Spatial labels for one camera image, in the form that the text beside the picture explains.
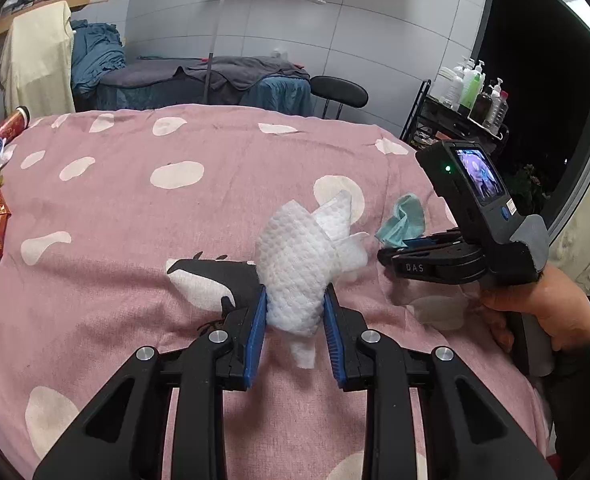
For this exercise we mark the black round stool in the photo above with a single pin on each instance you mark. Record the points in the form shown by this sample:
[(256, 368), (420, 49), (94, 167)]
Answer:
[(342, 91)]

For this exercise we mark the green bottle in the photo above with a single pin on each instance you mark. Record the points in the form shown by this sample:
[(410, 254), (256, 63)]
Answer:
[(472, 83)]

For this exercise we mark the blue crumpled cloth pile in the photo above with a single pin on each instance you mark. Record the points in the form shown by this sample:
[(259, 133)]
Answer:
[(97, 51)]

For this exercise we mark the cream towel on chair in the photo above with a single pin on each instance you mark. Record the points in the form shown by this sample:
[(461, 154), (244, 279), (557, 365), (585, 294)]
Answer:
[(35, 64)]

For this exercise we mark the potted plant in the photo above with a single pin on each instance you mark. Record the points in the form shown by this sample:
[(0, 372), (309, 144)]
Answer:
[(527, 187)]

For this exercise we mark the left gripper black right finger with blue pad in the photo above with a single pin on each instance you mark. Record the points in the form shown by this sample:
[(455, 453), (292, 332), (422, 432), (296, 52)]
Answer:
[(468, 433)]

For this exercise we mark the person's right hand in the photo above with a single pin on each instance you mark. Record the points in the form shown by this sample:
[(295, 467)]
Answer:
[(561, 308)]

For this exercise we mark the pink dotted bed cover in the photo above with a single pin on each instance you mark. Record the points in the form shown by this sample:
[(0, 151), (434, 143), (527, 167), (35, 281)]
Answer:
[(103, 204)]

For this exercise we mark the teal tissue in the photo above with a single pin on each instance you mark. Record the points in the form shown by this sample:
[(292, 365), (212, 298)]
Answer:
[(407, 222)]

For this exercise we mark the clear plastic bottle red cap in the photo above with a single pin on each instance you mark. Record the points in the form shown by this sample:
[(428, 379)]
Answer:
[(500, 112)]

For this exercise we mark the white paper towel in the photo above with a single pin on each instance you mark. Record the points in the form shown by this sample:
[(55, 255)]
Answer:
[(298, 254)]

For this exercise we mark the black wire storage cart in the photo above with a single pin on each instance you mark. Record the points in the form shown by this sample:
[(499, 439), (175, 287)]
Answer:
[(430, 121)]

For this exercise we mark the grey blanket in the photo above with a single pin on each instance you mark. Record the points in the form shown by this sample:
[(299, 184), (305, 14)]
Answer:
[(227, 78)]

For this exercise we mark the red snack can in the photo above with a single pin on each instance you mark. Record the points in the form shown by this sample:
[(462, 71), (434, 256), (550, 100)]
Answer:
[(15, 124)]

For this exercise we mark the dark brown bottle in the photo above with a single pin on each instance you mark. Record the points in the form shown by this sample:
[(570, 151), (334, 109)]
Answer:
[(482, 105)]

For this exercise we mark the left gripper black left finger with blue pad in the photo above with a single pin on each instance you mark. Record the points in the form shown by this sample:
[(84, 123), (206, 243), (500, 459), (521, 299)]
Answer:
[(121, 433)]

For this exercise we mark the massage bed with blue cover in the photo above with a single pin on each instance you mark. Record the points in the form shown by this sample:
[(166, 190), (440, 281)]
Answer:
[(151, 83)]

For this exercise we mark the white curved pipe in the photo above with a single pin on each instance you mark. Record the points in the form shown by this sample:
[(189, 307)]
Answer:
[(258, 26)]

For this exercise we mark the white pump bottle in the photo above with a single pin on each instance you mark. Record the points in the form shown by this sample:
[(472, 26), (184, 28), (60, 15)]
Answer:
[(453, 95)]

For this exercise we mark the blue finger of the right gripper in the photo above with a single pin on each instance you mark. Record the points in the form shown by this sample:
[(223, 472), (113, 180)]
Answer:
[(421, 242)]

